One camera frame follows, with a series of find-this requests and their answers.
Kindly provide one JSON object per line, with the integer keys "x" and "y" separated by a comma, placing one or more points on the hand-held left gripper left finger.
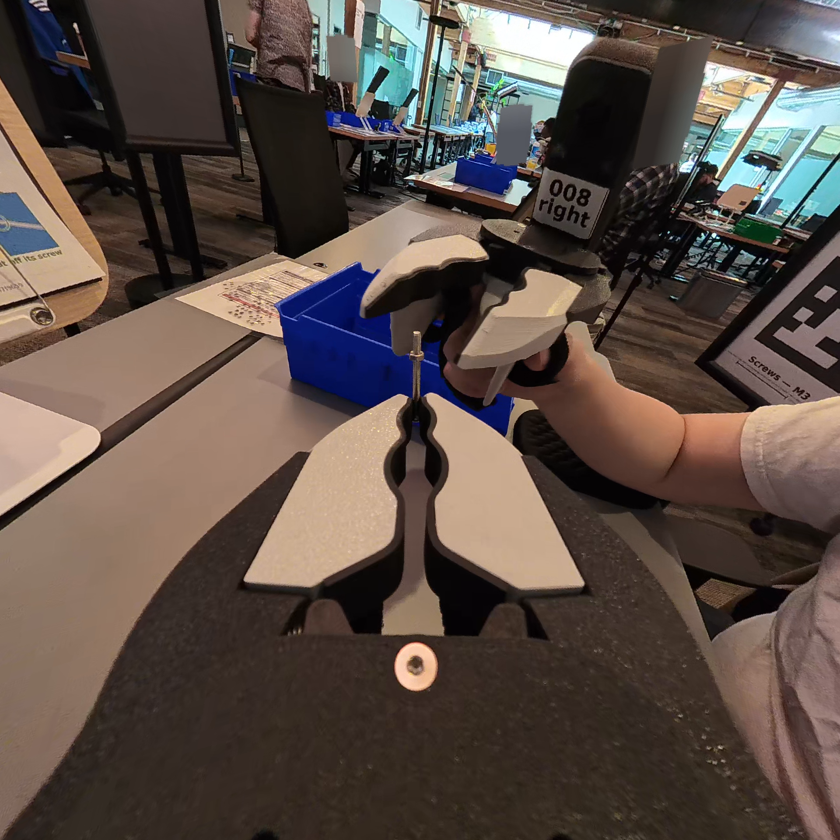
{"x": 328, "y": 518}

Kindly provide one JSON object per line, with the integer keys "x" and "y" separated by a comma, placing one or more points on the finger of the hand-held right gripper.
{"x": 525, "y": 321}
{"x": 426, "y": 262}

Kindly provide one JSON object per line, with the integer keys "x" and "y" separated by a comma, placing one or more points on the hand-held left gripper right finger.
{"x": 499, "y": 518}

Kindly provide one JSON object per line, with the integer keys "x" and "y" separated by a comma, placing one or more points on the silver metal bolt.
{"x": 417, "y": 380}

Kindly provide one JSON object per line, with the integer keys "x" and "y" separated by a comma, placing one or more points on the blue plastic bin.
{"x": 485, "y": 174}
{"x": 328, "y": 354}

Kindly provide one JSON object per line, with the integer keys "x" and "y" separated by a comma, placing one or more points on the person's right forearm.
{"x": 669, "y": 446}

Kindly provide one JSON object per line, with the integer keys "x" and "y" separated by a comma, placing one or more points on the person's right hand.
{"x": 577, "y": 400}

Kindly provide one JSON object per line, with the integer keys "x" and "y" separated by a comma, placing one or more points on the wooden top work table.
{"x": 472, "y": 197}

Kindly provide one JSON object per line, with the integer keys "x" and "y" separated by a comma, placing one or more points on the black floor stand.
{"x": 630, "y": 275}

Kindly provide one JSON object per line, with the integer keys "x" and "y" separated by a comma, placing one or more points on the far work table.
{"x": 374, "y": 141}

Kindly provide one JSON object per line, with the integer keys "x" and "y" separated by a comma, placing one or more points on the row of distant blue bins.
{"x": 354, "y": 120}

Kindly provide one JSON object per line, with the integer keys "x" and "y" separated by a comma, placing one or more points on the black office chair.
{"x": 295, "y": 170}

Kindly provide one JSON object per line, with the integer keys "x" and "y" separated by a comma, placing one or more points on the black floor lamp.
{"x": 441, "y": 65}

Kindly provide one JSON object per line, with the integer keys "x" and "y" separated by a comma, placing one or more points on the laminated barcode sheet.
{"x": 256, "y": 292}

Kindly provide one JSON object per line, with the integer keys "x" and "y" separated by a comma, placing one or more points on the grey metal bin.
{"x": 712, "y": 295}

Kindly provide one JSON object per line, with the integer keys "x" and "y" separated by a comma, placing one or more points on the green plastic bin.
{"x": 758, "y": 228}

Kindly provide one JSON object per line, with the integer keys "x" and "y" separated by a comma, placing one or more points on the framed marker sign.
{"x": 787, "y": 328}

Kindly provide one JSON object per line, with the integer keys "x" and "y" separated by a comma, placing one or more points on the black framed easel board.
{"x": 164, "y": 65}

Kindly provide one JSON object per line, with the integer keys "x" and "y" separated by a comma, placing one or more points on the printed instruction sheet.
{"x": 39, "y": 249}

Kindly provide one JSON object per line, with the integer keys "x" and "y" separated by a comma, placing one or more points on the blue striped jacket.
{"x": 49, "y": 39}

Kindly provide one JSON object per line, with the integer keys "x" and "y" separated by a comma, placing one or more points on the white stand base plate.
{"x": 65, "y": 216}

